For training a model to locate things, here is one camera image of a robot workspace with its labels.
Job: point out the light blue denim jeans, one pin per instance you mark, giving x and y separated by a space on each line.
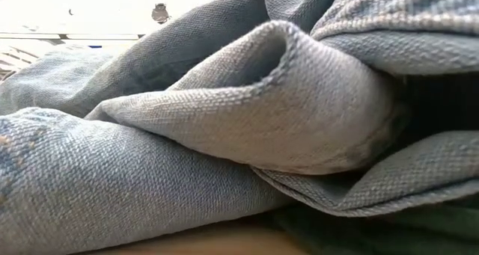
239 128

